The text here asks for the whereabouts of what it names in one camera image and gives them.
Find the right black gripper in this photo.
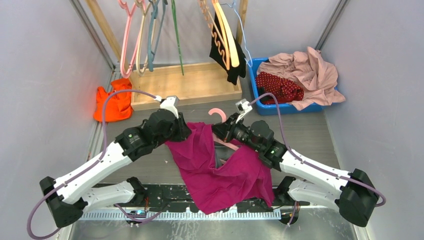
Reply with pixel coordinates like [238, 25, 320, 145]
[209, 112, 263, 153]

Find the magenta skirt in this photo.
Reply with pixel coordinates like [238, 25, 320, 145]
[165, 122, 275, 214]

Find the black skirt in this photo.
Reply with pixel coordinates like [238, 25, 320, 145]
[209, 13, 247, 86]

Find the light blue hanger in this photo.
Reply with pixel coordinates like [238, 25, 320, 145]
[220, 0, 253, 68]

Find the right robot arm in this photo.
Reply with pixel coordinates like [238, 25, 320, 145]
[211, 113, 381, 227]

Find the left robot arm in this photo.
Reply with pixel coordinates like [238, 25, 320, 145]
[39, 109, 192, 228]

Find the wooden hanger rack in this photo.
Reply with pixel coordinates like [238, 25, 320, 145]
[85, 0, 243, 111]

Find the teal blue hanger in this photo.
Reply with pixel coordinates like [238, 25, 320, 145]
[147, 0, 168, 72]

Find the light wooden hanger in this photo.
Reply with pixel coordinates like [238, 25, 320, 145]
[211, 0, 240, 68]

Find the green hanger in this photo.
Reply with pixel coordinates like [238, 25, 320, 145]
[171, 0, 185, 76]

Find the cream hanger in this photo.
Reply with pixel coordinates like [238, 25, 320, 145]
[134, 0, 157, 77]

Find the pink plastic hanger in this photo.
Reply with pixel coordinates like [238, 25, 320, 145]
[117, 0, 145, 79]

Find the blue plastic bin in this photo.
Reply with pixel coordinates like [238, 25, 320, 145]
[248, 58, 330, 115]

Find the orange garment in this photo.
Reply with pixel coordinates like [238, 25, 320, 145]
[93, 78, 134, 123]

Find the red dotted garment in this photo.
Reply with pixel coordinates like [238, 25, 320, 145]
[255, 72, 304, 104]

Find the pink garment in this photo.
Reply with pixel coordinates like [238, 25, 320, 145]
[256, 47, 346, 111]

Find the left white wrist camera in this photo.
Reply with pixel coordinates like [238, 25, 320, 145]
[159, 95, 180, 119]

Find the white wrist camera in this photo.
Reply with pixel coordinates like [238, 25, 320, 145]
[235, 98, 253, 123]
[159, 95, 180, 119]

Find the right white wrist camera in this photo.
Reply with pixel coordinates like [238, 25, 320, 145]
[235, 98, 253, 123]

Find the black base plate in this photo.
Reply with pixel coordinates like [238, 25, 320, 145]
[113, 184, 311, 214]

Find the aluminium rail frame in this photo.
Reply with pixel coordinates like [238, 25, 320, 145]
[62, 186, 364, 222]

